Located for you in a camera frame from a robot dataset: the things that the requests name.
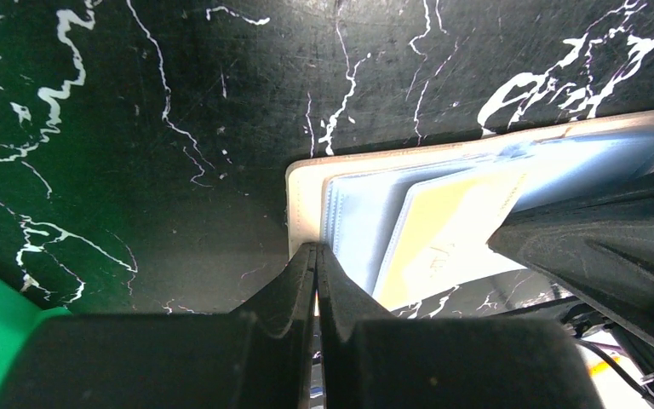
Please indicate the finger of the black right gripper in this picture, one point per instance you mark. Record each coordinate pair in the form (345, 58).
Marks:
(599, 247)

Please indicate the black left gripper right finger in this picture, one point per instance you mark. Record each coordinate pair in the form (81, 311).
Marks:
(373, 359)

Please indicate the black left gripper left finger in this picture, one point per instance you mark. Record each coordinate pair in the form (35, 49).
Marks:
(256, 356)

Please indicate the yellow and white credit card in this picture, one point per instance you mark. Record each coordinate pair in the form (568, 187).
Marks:
(440, 238)

